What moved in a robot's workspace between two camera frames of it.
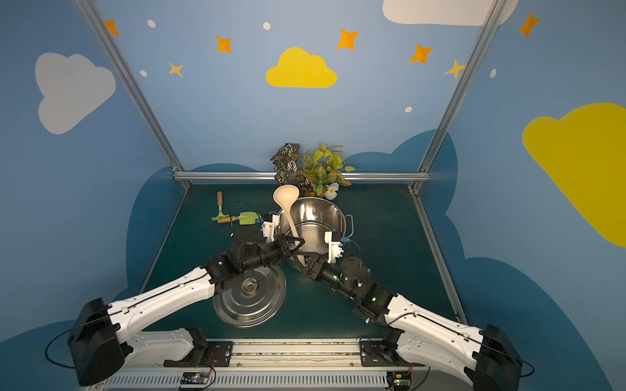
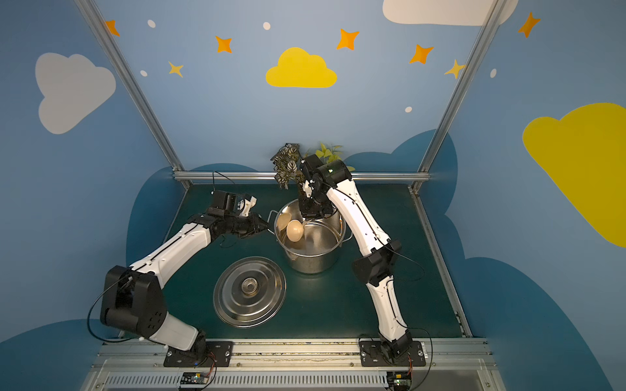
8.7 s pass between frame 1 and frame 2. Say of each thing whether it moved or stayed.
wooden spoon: moved
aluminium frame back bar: stayed
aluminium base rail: stayed
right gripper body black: moved
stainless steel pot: stayed
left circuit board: stayed
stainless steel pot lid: stayed
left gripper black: moved
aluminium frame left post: stayed
